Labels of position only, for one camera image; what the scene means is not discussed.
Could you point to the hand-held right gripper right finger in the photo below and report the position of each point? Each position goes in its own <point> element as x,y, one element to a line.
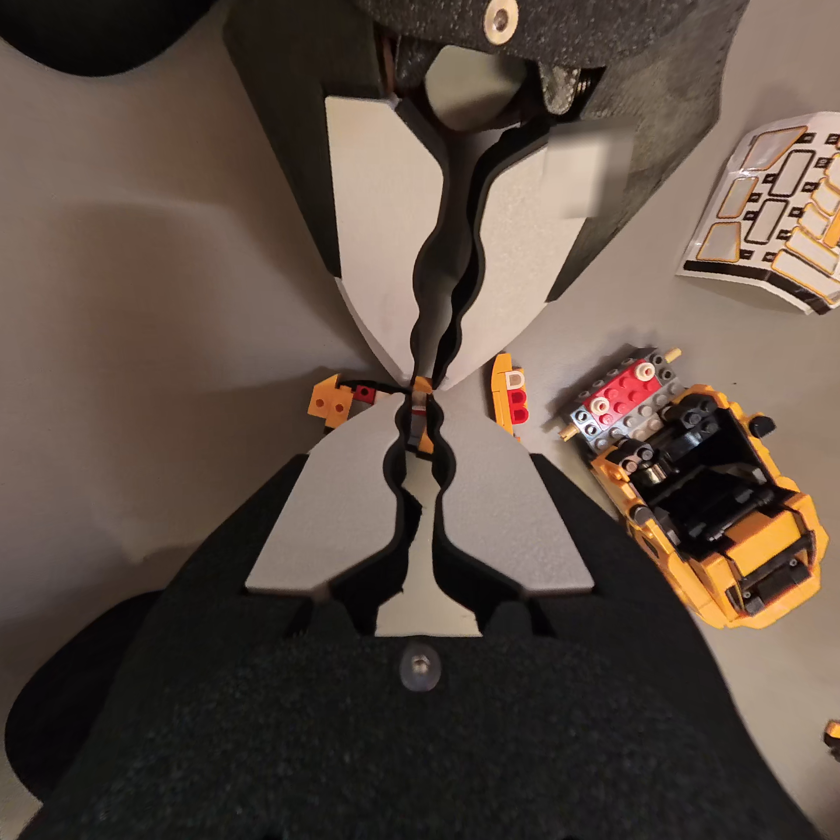
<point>512,519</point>

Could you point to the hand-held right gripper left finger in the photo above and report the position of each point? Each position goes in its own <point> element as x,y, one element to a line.
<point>328,519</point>

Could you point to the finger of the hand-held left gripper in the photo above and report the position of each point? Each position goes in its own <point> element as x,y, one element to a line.
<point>519,236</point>
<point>374,197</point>

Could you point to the orange red grey lego assembly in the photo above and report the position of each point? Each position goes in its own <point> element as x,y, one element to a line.
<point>331,400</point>

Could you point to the orange arch lego piece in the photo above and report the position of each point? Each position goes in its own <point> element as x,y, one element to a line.
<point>509,391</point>

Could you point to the person's left forearm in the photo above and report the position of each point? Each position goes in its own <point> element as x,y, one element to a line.
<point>105,26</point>

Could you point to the yellow lego car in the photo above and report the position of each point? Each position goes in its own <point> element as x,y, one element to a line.
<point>709,512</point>

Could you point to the small lego parts cluster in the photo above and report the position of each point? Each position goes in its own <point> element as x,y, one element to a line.
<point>832,735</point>

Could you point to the sticker sheet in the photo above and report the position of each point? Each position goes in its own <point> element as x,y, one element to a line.
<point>768,210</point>

